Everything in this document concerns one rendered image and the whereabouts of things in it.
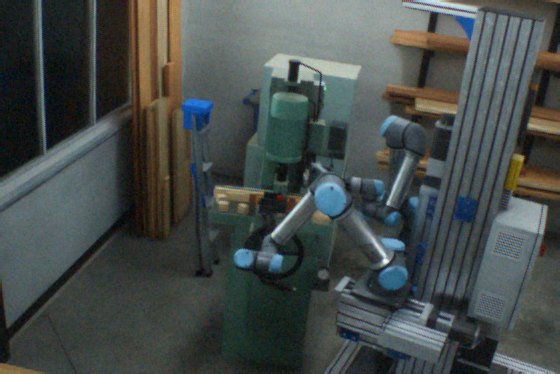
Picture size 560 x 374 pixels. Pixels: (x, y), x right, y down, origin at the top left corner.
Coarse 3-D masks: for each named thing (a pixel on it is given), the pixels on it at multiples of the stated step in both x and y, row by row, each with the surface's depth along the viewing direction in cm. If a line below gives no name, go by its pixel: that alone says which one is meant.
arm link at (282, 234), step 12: (312, 192) 241; (300, 204) 246; (312, 204) 243; (288, 216) 249; (300, 216) 246; (276, 228) 252; (288, 228) 248; (264, 240) 257; (276, 240) 251; (288, 240) 252
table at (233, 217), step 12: (216, 204) 302; (252, 204) 306; (216, 216) 294; (228, 216) 294; (240, 216) 294; (252, 216) 294; (252, 228) 289; (300, 228) 295; (312, 228) 295; (324, 228) 294
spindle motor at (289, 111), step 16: (288, 96) 287; (304, 96) 290; (272, 112) 285; (288, 112) 280; (304, 112) 284; (272, 128) 288; (288, 128) 284; (304, 128) 290; (272, 144) 290; (288, 144) 287; (288, 160) 290
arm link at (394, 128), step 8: (392, 120) 279; (400, 120) 278; (384, 128) 281; (392, 128) 278; (400, 128) 275; (384, 136) 284; (392, 136) 279; (400, 136) 275; (392, 144) 281; (400, 144) 280; (392, 152) 286; (400, 152) 284; (392, 160) 288; (400, 160) 287; (392, 168) 290; (392, 176) 293; (384, 192) 305; (384, 200) 303
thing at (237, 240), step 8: (232, 232) 298; (232, 240) 299; (240, 240) 299; (256, 240) 299; (240, 248) 301; (256, 248) 300; (288, 248) 300; (296, 248) 299; (304, 248) 299; (312, 248) 299; (312, 256) 301
